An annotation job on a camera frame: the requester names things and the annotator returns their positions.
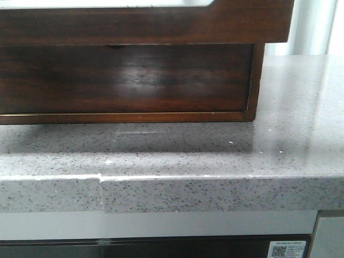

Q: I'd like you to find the wooden drawer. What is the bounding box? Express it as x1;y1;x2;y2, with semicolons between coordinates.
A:
1;1;294;46
0;43;255;114

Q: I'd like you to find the dark wooden drawer cabinet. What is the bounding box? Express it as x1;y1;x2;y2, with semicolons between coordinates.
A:
0;41;267;125

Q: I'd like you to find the black appliance under counter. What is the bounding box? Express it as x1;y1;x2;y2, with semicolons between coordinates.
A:
1;234;311;257

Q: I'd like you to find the white QR code sticker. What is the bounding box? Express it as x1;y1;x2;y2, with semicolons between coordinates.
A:
267;241;306;258

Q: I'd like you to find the white curtain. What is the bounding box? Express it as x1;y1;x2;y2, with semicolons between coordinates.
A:
265;1;338;56

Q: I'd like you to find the grey cabinet door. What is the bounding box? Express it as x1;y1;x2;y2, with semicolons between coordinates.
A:
310;217;343;258

